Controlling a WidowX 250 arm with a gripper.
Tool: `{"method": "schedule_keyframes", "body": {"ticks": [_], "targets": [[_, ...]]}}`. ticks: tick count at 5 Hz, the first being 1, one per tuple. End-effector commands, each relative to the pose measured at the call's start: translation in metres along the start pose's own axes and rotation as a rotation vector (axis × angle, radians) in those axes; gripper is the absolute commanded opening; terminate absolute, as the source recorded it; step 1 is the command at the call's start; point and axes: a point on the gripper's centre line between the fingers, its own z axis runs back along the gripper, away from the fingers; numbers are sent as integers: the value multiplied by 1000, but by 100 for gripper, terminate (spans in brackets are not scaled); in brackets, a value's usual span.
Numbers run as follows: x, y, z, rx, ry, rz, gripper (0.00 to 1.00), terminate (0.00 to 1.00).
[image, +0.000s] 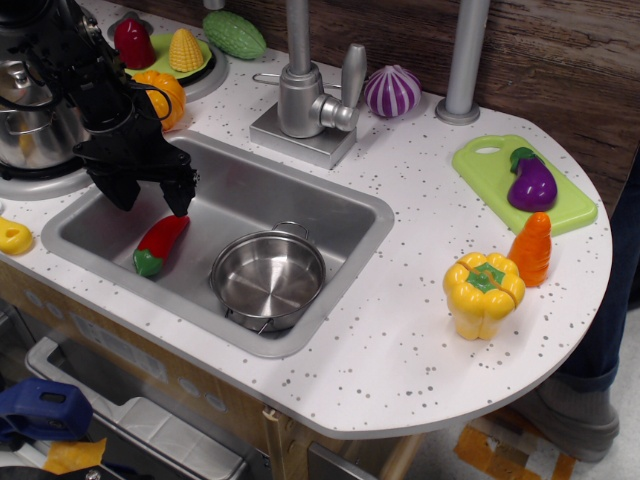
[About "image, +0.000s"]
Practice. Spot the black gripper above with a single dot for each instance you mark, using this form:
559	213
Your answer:
128	146

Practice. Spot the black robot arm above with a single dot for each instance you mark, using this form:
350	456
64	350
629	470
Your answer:
68	52

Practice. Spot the large steel pot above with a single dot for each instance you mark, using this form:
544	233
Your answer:
36	133

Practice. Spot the small steel pan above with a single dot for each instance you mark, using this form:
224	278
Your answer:
265	280

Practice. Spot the purple toy eggplant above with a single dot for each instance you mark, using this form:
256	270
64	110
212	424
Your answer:
534	188

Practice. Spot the red toy chili pepper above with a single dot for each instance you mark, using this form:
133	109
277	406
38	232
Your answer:
156	245

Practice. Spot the stainless steel sink basin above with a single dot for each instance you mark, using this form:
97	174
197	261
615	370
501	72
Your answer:
238	193

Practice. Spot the orange toy pumpkin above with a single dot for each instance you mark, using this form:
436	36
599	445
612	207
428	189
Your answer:
167	96

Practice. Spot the yellow toy corn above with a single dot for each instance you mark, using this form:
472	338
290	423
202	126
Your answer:
185	54

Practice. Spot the yellow toy piece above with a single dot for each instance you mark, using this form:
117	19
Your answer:
15	238

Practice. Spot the light green toy plate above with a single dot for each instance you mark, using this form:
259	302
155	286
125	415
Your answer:
161	44

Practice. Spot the green toy bitter gourd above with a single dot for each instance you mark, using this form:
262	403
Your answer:
234	35

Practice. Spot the grey toy faucet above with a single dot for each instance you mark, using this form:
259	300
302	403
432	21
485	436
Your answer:
307	123

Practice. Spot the purple striped toy onion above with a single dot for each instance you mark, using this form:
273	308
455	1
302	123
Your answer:
392	91

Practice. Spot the grey vertical pole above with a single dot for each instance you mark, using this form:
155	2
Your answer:
458	108

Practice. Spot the green toy cutting board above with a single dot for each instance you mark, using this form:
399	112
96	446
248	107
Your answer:
485	164

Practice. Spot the yellow toy bell pepper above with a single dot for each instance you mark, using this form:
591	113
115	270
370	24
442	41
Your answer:
481	291

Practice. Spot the orange toy carrot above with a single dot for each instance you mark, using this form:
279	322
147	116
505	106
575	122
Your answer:
531	249

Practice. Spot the blue jeans leg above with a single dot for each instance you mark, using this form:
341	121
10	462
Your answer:
594	363

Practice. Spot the grey shoe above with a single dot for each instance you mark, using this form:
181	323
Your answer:
582	425

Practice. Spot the blue clamp handle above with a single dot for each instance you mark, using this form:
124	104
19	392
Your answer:
44	410

